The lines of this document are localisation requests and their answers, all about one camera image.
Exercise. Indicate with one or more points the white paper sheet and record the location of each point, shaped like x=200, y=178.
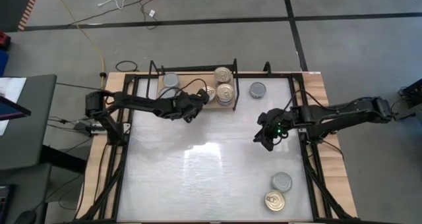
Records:
x=14, y=85

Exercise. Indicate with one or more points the black metal table frame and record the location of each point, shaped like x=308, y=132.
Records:
x=250, y=75

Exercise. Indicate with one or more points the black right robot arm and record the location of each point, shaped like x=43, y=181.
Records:
x=346, y=113

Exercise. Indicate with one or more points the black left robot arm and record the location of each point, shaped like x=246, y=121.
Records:
x=138, y=102

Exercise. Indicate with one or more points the black mat orange striped edge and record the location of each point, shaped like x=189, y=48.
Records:
x=13, y=6

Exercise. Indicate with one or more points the blue object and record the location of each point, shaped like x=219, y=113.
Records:
x=2, y=62

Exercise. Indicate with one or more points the black computer mouse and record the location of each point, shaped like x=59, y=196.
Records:
x=24, y=217

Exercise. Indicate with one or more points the green label tuna can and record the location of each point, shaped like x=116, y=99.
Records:
x=166, y=92
x=171, y=80
x=257, y=90
x=282, y=182

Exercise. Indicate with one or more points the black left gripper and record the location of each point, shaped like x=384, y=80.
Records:
x=183, y=107

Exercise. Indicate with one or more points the black floor equipment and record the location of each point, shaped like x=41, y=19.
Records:
x=412, y=95

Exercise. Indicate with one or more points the small white power adapter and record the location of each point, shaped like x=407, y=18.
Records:
x=152, y=13

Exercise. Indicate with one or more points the grey desk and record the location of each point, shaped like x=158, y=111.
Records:
x=33, y=141
x=26, y=191

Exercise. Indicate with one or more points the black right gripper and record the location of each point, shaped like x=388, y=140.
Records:
x=275, y=122

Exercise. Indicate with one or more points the dark blue screen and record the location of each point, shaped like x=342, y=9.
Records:
x=10, y=108

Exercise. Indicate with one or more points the wooden shelf black frame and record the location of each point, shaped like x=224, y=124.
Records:
x=194, y=87

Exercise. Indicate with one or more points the red object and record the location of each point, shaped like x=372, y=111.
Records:
x=4, y=39

